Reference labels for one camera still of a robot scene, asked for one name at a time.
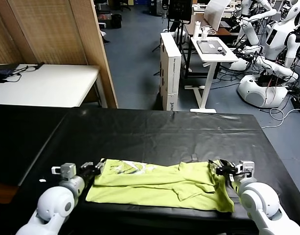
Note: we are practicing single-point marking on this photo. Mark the white folding table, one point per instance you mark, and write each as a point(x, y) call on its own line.
point(54, 85)

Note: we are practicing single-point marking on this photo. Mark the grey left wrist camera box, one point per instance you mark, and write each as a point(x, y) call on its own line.
point(66, 170)

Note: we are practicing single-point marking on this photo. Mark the black waste bin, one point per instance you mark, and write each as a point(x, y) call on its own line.
point(116, 21)

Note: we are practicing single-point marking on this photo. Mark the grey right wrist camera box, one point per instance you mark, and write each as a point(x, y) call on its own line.
point(246, 167)

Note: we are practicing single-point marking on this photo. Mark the white robot with raised arm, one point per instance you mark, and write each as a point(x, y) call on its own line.
point(251, 33)

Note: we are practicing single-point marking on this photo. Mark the black monitor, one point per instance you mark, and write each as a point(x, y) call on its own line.
point(179, 9)

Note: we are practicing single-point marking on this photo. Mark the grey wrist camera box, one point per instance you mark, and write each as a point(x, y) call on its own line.
point(66, 170)
point(246, 167)

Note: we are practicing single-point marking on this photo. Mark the small black gadget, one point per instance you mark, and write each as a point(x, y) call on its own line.
point(220, 50)

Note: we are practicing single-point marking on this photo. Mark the black office chair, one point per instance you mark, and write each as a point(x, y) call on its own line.
point(125, 5)

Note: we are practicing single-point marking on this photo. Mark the white water bottle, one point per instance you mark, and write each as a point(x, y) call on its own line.
point(196, 30)

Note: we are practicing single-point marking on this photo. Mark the white humanoid robot with base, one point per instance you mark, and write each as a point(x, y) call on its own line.
point(274, 41)

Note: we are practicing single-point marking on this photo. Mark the white standing desk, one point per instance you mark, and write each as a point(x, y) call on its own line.
point(208, 80)

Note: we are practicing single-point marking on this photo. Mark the brown wooden desk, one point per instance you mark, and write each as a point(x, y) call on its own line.
point(224, 32)

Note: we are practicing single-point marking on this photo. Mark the lime green printed t-shirt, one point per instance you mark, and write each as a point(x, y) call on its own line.
point(152, 191)

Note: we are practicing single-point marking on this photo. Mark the tall white cardboard box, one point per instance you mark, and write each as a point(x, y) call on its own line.
point(169, 73)

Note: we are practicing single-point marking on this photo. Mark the black tripod stand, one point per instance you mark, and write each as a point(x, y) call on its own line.
point(180, 28)

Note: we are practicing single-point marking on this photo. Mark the white curved panel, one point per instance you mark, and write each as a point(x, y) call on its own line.
point(213, 17)

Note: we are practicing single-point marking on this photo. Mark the black power strip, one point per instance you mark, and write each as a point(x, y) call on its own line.
point(296, 101)

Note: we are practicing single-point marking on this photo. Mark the small white cup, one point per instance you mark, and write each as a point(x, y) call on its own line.
point(204, 33)

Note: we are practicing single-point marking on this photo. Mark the black pouch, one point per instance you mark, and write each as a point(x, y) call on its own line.
point(4, 73)

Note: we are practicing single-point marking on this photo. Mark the wooden partition screen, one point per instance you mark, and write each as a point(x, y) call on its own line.
point(54, 31)

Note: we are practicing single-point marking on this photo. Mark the black table cover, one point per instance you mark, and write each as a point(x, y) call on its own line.
point(140, 137)

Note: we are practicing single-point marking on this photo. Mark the black side table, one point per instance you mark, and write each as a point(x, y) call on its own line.
point(17, 147)

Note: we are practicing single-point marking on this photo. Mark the grey closed laptop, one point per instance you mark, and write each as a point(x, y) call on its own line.
point(209, 46)

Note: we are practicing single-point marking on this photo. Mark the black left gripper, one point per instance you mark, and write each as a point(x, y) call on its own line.
point(89, 175)

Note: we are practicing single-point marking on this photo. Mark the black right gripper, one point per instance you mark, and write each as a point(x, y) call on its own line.
point(229, 172)

